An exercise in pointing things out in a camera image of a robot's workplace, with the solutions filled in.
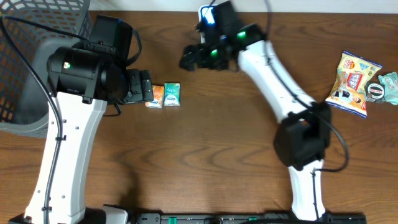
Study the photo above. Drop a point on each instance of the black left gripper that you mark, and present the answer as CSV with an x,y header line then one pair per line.
x,y
146,90

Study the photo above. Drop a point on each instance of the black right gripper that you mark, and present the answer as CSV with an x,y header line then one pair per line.
x,y
196,60

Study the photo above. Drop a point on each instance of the orange snack packet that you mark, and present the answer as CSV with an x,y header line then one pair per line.
x,y
158,94

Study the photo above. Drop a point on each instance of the green tissue packet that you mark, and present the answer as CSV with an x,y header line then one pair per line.
x,y
172,94

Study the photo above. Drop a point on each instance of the yellow snack bag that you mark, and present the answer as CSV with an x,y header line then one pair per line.
x,y
348,92

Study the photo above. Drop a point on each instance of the black round-logo snack packet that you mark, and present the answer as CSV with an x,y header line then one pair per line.
x,y
375,92

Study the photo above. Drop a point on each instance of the light green snack packet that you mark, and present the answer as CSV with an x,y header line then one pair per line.
x,y
390,85

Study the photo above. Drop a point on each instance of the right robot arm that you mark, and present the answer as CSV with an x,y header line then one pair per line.
x,y
301,138

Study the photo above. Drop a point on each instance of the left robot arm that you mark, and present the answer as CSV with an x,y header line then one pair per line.
x,y
84,82

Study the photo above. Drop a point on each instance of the white barcode scanner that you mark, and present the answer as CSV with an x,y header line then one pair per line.
x,y
207,25

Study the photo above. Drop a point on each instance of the dark grey plastic basket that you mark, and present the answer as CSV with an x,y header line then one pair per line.
x,y
37,28

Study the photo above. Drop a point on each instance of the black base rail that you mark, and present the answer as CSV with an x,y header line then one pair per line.
x,y
265,218

